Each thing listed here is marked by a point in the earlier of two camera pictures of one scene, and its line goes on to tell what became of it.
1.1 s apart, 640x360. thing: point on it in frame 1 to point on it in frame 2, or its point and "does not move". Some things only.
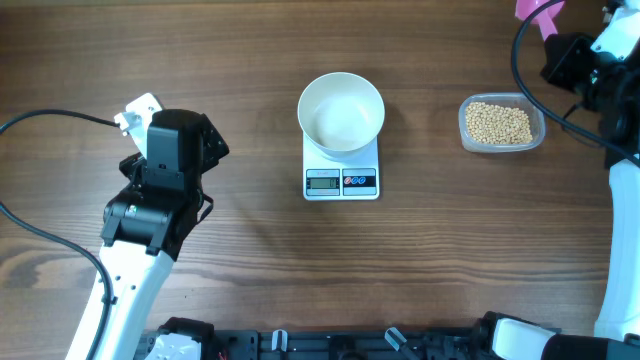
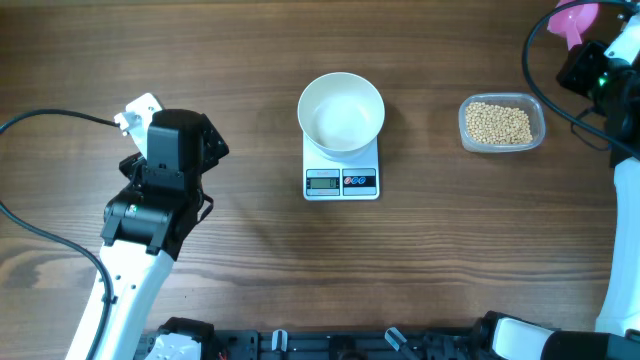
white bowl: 340,113 does not move
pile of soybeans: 496,124 does not move
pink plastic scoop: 545,19 to 572,20
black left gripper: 214,148 does not move
